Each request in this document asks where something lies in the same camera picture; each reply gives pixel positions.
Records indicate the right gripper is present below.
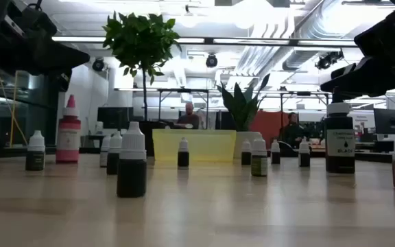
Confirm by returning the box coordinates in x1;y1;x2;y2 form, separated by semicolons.
320;0;395;99

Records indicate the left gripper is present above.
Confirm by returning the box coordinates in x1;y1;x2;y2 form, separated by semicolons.
0;0;91;92

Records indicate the large black food colouring bottle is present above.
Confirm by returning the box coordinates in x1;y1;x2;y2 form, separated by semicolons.
324;87;356;174

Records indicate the large pink food colouring bottle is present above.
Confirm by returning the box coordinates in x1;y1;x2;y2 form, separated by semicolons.
55;94;82;164

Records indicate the small dark dropper bottle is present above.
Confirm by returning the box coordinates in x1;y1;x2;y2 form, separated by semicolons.
116;121;147;198
241;139;252;166
298;138;311;168
25;130;46;172
270;139;281;165
177;137;190;169

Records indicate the small purple dropper bottle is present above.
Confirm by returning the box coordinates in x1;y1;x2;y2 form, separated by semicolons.
106;131;123;176

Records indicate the small green-label dropper bottle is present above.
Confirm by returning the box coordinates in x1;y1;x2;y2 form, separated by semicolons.
250;134;269;178

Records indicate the black ceiling spotlight cluster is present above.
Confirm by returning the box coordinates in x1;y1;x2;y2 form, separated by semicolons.
314;49;345;71

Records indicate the black computer monitor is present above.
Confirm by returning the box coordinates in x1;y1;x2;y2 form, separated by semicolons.
97;106;134;130
372;108;395;135

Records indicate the person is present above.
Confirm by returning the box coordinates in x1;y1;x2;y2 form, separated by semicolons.
279;112;307;149
176;102;201;130

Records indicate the leafy green tree plant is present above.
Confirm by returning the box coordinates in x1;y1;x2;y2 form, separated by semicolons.
101;10;183;121

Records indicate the red partition panel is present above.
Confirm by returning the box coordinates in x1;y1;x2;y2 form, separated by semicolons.
250;110;300;149

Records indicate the black plant pot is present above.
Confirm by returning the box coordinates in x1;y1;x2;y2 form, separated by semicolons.
126;119;167;157

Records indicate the long ceiling light bar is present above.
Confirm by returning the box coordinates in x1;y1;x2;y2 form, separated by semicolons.
51;35;358;48

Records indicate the snake plant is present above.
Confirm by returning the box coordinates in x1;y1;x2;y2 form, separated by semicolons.
217;73;272;132

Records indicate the white plant pot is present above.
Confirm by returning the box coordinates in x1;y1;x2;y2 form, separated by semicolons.
234;131;262;159

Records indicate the yellow translucent plastic bin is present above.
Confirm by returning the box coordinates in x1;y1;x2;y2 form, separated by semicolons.
152;128;237;163

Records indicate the white wall sign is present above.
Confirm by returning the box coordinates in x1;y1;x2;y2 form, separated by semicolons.
350;111;373;131

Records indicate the black metal desk frame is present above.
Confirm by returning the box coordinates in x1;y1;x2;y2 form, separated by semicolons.
156;88;210;130
278;90;332;114

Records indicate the yellow extension cable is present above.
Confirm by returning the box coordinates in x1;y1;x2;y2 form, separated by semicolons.
0;68;29;147
8;70;19;148

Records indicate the black aluminium table frame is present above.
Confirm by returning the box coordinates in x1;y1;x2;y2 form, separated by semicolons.
0;145;394;164

